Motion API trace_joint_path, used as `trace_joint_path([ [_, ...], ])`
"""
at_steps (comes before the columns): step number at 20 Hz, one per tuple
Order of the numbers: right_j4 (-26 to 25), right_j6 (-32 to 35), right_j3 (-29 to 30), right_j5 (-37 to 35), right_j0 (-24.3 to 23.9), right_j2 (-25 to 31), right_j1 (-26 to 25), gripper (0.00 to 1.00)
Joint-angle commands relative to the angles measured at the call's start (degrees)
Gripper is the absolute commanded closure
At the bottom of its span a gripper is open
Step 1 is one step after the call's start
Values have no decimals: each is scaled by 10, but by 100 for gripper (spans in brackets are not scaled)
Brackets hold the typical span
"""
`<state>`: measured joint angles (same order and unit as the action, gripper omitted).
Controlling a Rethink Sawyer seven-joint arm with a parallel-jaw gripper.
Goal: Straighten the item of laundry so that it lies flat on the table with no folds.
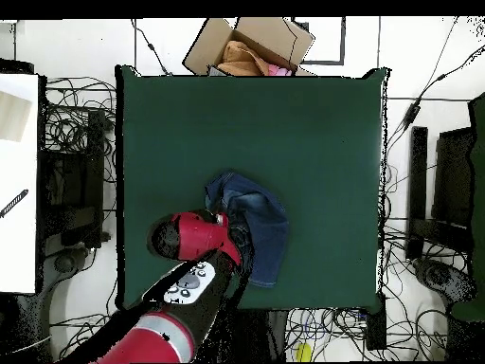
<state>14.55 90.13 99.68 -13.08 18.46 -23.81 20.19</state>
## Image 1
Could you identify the blue denim jeans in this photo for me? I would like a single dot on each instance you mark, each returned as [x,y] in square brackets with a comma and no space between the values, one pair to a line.
[265,227]

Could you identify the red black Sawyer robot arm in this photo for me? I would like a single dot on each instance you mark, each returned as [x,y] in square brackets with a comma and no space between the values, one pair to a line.
[193,235]

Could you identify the black flat panel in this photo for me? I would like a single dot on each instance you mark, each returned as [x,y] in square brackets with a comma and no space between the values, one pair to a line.
[452,178]

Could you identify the dark green table cloth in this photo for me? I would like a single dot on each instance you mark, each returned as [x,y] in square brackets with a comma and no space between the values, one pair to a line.
[303,151]

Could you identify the black metal stand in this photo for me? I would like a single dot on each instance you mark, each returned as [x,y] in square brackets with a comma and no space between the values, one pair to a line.
[94,151]

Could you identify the grey cloth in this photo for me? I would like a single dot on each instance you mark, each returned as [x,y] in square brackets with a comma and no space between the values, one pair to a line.
[216,71]

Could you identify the yellow ball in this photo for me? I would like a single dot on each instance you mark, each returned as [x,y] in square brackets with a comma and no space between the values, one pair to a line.
[303,352]

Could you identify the pink cloth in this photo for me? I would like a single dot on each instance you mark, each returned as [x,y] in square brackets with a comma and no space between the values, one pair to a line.
[278,71]

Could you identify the orange towel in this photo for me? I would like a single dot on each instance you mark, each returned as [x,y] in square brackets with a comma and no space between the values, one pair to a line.
[238,60]

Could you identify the grey chair base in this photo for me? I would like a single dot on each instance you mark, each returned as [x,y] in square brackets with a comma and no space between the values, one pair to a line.
[64,262]

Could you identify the brown cardboard box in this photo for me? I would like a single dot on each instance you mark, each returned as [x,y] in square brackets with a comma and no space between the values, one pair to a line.
[204,49]

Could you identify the black power strip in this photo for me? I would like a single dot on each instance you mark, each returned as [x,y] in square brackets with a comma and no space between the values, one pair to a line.
[376,330]

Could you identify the black upright bar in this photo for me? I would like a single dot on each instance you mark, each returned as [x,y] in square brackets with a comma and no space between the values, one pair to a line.
[418,182]

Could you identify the white desk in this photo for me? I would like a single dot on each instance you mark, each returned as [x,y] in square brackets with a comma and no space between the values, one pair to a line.
[19,246]

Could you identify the black ribbed strip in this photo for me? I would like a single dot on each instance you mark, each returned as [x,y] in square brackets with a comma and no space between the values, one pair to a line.
[15,202]

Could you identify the beige box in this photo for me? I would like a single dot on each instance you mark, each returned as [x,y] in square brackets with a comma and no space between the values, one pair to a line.
[13,117]

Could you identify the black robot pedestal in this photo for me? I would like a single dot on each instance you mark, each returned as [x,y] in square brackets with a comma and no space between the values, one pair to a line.
[257,337]

